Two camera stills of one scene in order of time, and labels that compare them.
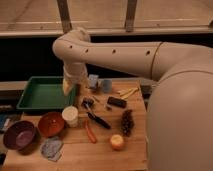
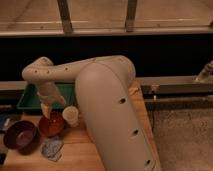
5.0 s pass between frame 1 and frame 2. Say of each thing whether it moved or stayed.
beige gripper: moved
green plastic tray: stayed
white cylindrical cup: stayed
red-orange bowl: stayed
